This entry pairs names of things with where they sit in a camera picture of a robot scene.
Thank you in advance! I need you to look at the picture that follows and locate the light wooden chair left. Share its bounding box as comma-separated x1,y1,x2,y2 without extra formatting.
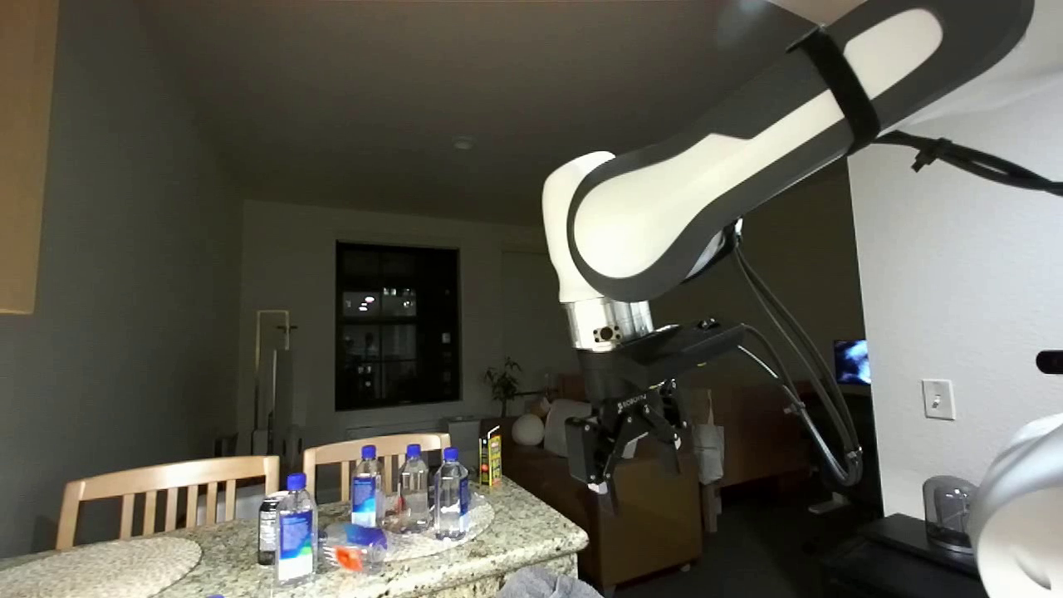
57,454,279,547

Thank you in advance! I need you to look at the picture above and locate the white cushion on sofa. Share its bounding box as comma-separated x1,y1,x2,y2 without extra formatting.
511,398,592,454

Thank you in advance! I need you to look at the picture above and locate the lit screen monitor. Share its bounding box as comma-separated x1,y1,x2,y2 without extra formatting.
834,340,869,384

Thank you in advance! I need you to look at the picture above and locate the white wall switch plate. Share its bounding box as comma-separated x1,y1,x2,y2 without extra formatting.
919,380,957,421

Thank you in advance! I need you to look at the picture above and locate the metal floor stand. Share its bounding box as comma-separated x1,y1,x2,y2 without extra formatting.
253,309,296,452

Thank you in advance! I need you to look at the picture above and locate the grey cup on counter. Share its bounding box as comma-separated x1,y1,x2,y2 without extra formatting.
925,476,977,533

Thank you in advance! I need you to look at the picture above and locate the water bottle back middle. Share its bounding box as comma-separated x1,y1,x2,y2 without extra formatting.
400,446,432,530

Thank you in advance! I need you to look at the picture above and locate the light wooden chair right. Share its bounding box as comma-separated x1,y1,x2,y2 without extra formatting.
303,433,452,501

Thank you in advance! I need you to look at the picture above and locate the brown sofa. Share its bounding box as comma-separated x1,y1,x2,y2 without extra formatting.
503,375,705,594

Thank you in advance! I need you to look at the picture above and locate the small dark glass bottle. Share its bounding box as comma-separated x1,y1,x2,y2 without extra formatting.
255,495,279,564

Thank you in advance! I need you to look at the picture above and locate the front water bottle blue label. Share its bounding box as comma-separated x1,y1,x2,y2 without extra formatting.
275,470,315,580

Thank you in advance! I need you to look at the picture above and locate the orange and blue small item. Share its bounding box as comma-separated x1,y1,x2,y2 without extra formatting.
333,526,385,570

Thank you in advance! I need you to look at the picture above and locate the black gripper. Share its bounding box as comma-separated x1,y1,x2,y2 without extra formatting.
581,372,689,495

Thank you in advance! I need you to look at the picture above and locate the clear plastic wrap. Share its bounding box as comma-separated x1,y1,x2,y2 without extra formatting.
318,495,496,567

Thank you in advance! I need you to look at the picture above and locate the water bottle back left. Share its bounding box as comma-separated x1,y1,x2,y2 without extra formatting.
352,446,381,529

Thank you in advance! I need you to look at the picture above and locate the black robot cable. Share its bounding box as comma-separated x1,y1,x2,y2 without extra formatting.
723,129,1063,490

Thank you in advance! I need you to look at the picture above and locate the light wooden chair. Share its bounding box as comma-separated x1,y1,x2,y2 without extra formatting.
57,454,279,547
303,433,452,501

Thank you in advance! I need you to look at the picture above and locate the yellow carton box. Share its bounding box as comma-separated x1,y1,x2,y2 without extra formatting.
477,424,503,490

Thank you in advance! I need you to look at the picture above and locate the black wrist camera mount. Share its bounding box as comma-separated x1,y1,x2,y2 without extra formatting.
621,320,747,372

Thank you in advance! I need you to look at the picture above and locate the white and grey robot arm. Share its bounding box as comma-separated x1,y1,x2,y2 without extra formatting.
540,0,1044,490

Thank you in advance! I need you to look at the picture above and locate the water bottle back right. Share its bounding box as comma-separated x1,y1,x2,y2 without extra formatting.
436,446,466,539

